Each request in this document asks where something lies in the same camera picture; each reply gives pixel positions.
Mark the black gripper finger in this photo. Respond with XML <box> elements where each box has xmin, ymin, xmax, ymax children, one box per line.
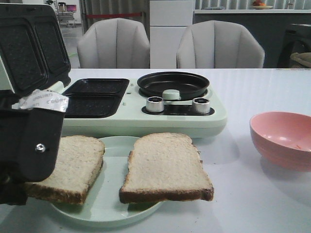
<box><xmin>0</xmin><ymin>89</ymin><xmax>69</xmax><ymax>205</ymax></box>

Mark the white bread slice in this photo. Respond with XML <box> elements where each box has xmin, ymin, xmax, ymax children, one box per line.
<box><xmin>119</xmin><ymin>133</ymin><xmax>214</xmax><ymax>203</ymax></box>
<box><xmin>23</xmin><ymin>135</ymin><xmax>105</xmax><ymax>205</ymax></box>

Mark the mint green sandwich maker lid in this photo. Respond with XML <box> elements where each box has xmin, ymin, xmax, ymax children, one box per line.
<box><xmin>0</xmin><ymin>3</ymin><xmax>71</xmax><ymax>98</ymax></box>

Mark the pink plastic bowl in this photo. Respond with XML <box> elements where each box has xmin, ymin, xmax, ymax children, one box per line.
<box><xmin>250</xmin><ymin>111</ymin><xmax>311</xmax><ymax>172</ymax></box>

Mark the mint green breakfast maker base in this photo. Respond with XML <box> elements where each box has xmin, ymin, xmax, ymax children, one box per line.
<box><xmin>62</xmin><ymin>78</ymin><xmax>227</xmax><ymax>138</ymax></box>

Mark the mint green round plate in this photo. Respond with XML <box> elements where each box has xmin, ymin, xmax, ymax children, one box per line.
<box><xmin>52</xmin><ymin>136</ymin><xmax>162</xmax><ymax>227</ymax></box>

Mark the left grey upholstered chair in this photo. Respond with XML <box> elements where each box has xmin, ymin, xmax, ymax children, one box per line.
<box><xmin>77</xmin><ymin>18</ymin><xmax>150</xmax><ymax>68</ymax></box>

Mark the grey upholstered chair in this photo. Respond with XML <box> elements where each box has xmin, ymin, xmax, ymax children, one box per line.
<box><xmin>176</xmin><ymin>20</ymin><xmax>265</xmax><ymax>68</ymax></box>
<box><xmin>77</xmin><ymin>18</ymin><xmax>150</xmax><ymax>68</ymax></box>

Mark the left silver control knob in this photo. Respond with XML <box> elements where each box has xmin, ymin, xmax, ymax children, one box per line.
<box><xmin>146</xmin><ymin>96</ymin><xmax>164</xmax><ymax>113</ymax></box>

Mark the silver control knob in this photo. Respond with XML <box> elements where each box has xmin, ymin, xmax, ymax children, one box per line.
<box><xmin>192</xmin><ymin>98</ymin><xmax>210</xmax><ymax>114</ymax></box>
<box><xmin>146</xmin><ymin>96</ymin><xmax>164</xmax><ymax>113</ymax></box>

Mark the round black frying pan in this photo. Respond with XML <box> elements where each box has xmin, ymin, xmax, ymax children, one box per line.
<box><xmin>137</xmin><ymin>71</ymin><xmax>209</xmax><ymax>100</ymax></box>

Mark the right silver control knob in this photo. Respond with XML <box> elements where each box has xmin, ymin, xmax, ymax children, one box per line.
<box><xmin>192</xmin><ymin>98</ymin><xmax>210</xmax><ymax>114</ymax></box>

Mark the white refrigerator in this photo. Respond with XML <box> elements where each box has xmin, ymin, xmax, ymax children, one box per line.
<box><xmin>150</xmin><ymin>0</ymin><xmax>194</xmax><ymax>68</ymax></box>

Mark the right grey upholstered chair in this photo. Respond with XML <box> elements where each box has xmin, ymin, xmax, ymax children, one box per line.
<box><xmin>176</xmin><ymin>20</ymin><xmax>265</xmax><ymax>68</ymax></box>

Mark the fruit plate on counter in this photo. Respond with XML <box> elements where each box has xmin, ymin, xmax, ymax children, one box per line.
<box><xmin>251</xmin><ymin>0</ymin><xmax>273</xmax><ymax>10</ymax></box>

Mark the dark grey kitchen counter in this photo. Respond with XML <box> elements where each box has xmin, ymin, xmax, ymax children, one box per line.
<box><xmin>193</xmin><ymin>9</ymin><xmax>311</xmax><ymax>68</ymax></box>

